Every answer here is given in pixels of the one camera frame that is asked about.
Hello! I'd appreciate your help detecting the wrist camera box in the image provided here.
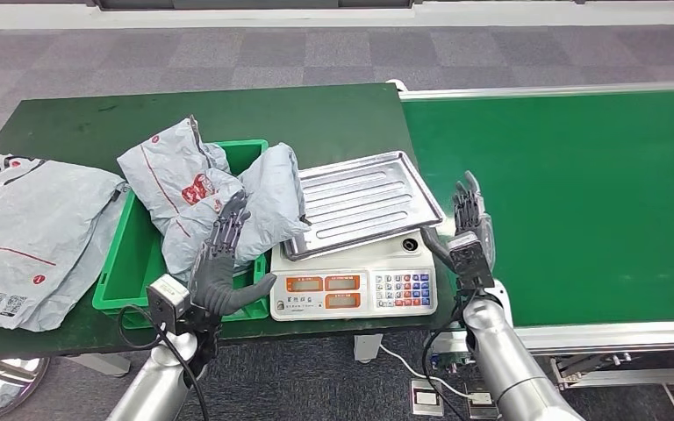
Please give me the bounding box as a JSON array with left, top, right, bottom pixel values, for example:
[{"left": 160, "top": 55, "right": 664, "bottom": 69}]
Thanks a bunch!
[
  {"left": 447, "top": 231, "right": 496, "bottom": 292},
  {"left": 146, "top": 275, "right": 193, "bottom": 337}
]

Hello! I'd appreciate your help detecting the round chrome base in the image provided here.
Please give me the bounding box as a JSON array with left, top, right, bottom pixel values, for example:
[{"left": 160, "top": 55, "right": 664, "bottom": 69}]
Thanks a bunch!
[{"left": 0, "top": 358, "right": 52, "bottom": 421}]

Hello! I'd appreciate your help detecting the green conveyor belt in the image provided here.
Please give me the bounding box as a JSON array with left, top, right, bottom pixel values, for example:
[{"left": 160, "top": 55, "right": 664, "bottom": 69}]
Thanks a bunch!
[{"left": 386, "top": 80, "right": 674, "bottom": 390}]

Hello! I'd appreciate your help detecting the white table leg block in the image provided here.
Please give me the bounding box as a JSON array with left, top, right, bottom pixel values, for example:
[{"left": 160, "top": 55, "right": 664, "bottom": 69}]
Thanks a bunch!
[{"left": 353, "top": 333, "right": 384, "bottom": 364}]

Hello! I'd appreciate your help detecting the white table foot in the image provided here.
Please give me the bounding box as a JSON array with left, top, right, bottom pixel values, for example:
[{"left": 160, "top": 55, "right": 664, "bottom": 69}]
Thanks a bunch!
[{"left": 66, "top": 353, "right": 132, "bottom": 378}]

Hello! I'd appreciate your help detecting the black right camera cable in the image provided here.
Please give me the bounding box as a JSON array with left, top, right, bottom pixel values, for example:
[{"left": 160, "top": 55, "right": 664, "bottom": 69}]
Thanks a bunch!
[{"left": 420, "top": 290, "right": 481, "bottom": 421}]

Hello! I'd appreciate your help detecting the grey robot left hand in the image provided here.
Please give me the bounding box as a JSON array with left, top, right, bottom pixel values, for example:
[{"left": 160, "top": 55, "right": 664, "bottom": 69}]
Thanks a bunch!
[{"left": 188, "top": 190, "right": 278, "bottom": 318}]

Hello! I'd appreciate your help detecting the large grey mailer with black print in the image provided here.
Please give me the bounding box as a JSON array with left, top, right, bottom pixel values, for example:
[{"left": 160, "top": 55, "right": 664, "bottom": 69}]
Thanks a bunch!
[{"left": 0, "top": 153, "right": 132, "bottom": 333}]

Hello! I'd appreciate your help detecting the large grey mailer with QR codes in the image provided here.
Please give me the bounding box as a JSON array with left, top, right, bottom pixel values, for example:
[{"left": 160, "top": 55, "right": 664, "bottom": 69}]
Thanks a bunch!
[{"left": 0, "top": 160, "right": 125, "bottom": 330}]

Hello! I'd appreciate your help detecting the white electronic scale body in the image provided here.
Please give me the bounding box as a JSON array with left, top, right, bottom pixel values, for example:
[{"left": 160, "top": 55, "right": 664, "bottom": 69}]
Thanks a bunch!
[{"left": 269, "top": 229, "right": 439, "bottom": 323}]

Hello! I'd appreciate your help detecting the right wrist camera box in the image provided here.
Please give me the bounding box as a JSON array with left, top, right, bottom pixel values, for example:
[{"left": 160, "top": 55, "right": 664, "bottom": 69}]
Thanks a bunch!
[{"left": 447, "top": 231, "right": 496, "bottom": 292}]

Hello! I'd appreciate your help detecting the black left camera cable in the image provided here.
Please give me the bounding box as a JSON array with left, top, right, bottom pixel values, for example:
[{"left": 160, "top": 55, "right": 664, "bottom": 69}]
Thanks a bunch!
[{"left": 117, "top": 303, "right": 212, "bottom": 421}]

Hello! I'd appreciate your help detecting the black camera cable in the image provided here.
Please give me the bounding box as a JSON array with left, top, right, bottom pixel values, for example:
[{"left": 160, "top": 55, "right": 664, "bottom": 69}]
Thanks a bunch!
[
  {"left": 117, "top": 303, "right": 212, "bottom": 421},
  {"left": 420, "top": 290, "right": 481, "bottom": 421}
]

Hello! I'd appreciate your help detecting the green plastic crate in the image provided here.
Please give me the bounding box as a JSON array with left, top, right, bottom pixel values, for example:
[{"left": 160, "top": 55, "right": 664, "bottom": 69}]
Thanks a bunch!
[{"left": 91, "top": 139, "right": 271, "bottom": 331}]

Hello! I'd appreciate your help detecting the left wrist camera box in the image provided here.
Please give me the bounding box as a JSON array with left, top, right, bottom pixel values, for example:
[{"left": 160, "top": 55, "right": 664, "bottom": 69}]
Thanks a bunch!
[{"left": 146, "top": 275, "right": 193, "bottom": 337}]

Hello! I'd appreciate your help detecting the white power cable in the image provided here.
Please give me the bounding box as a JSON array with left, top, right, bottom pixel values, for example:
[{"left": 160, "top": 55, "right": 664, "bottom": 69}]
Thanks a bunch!
[{"left": 380, "top": 344, "right": 472, "bottom": 402}]

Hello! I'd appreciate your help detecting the silver floor socket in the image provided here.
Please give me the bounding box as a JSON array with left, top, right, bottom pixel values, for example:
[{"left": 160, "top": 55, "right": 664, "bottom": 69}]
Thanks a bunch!
[
  {"left": 465, "top": 386, "right": 498, "bottom": 421},
  {"left": 411, "top": 379, "right": 446, "bottom": 417}
]

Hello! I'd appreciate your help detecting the grey parcel bag with red print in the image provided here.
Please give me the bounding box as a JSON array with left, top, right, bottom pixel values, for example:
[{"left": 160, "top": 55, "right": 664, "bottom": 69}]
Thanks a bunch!
[
  {"left": 117, "top": 115, "right": 247, "bottom": 239},
  {"left": 162, "top": 142, "right": 310, "bottom": 285}
]

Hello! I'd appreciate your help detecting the steel scale tray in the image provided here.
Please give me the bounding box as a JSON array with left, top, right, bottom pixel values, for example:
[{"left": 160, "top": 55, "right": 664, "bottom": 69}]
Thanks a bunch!
[{"left": 283, "top": 151, "right": 446, "bottom": 262}]

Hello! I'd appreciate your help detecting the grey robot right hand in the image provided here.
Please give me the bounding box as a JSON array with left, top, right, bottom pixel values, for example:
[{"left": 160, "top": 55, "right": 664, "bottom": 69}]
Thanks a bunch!
[{"left": 419, "top": 170, "right": 497, "bottom": 275}]

